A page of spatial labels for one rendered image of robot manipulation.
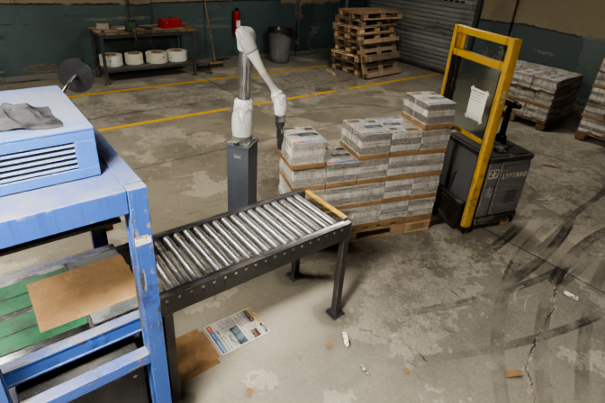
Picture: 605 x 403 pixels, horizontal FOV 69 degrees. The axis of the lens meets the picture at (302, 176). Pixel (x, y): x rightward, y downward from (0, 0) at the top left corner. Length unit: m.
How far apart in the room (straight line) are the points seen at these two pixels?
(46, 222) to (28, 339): 0.77
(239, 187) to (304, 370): 1.48
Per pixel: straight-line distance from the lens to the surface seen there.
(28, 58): 9.27
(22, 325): 2.42
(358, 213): 3.97
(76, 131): 1.78
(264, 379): 3.00
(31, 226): 1.71
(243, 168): 3.50
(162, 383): 2.43
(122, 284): 2.47
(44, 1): 9.19
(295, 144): 3.33
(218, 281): 2.45
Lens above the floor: 2.37
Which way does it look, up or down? 27 degrees down
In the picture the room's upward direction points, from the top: 4 degrees clockwise
